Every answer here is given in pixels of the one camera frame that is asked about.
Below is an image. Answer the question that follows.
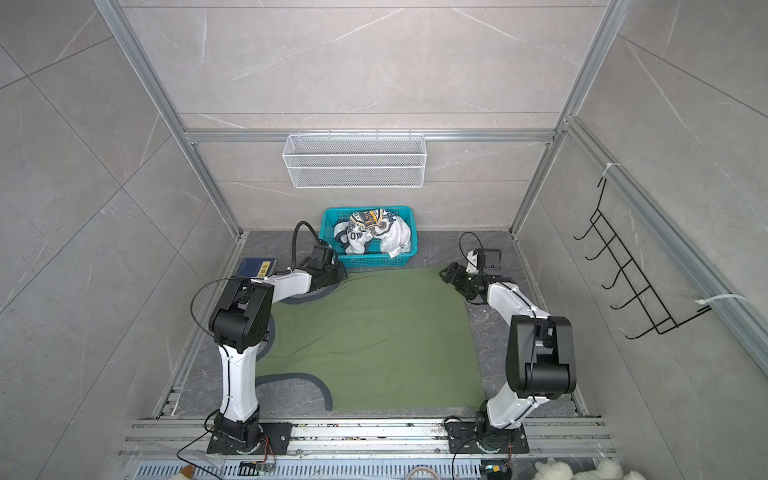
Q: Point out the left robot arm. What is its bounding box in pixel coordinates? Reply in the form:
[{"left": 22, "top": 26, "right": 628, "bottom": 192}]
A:
[{"left": 209, "top": 263, "right": 347, "bottom": 451}]

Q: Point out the blue book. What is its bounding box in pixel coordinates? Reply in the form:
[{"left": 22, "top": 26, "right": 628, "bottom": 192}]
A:
[{"left": 237, "top": 257, "right": 277, "bottom": 279}]

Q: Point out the white wire mesh shelf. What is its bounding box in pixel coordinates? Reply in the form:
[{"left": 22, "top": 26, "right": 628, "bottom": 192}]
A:
[{"left": 282, "top": 133, "right": 428, "bottom": 189}]

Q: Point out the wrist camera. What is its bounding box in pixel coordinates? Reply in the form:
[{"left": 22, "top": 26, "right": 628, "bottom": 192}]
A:
[
  {"left": 302, "top": 241, "right": 336, "bottom": 271},
  {"left": 466, "top": 248, "right": 503, "bottom": 276}
]

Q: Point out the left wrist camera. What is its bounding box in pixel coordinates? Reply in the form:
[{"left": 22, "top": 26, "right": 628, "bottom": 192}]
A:
[{"left": 302, "top": 241, "right": 336, "bottom": 271}]

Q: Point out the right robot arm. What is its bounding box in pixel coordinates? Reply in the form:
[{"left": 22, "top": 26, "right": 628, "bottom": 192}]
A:
[{"left": 440, "top": 262, "right": 577, "bottom": 431}]

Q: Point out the teal plastic basket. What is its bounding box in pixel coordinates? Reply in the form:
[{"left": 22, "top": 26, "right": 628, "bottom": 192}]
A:
[{"left": 320, "top": 206, "right": 418, "bottom": 268}]

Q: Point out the black wire hook rack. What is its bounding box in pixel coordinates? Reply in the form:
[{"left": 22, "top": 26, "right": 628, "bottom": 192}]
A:
[{"left": 573, "top": 178, "right": 712, "bottom": 340}]

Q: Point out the white patterned tank top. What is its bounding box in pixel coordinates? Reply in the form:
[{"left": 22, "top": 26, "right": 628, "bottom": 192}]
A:
[{"left": 333, "top": 208, "right": 412, "bottom": 258}]

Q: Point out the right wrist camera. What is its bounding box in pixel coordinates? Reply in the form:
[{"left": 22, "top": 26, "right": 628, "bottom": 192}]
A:
[{"left": 466, "top": 248, "right": 503, "bottom": 276}]

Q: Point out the green tank top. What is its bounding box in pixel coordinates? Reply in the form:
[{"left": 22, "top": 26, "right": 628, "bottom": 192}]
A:
[{"left": 256, "top": 267, "right": 485, "bottom": 412}]

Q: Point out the white plush toy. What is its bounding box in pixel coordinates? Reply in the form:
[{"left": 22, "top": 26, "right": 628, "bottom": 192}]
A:
[{"left": 532, "top": 457, "right": 648, "bottom": 480}]

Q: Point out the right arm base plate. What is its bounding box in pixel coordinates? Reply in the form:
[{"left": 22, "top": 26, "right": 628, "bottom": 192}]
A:
[{"left": 443, "top": 418, "right": 530, "bottom": 455}]

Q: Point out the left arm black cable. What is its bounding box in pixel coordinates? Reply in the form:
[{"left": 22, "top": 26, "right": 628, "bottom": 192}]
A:
[{"left": 290, "top": 220, "right": 322, "bottom": 271}]

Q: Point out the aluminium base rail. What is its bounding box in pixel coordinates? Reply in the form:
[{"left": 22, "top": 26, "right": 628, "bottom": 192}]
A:
[{"left": 118, "top": 418, "right": 619, "bottom": 462}]

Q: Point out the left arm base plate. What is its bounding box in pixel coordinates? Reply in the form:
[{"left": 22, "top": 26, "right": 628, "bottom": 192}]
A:
[{"left": 206, "top": 420, "right": 293, "bottom": 455}]

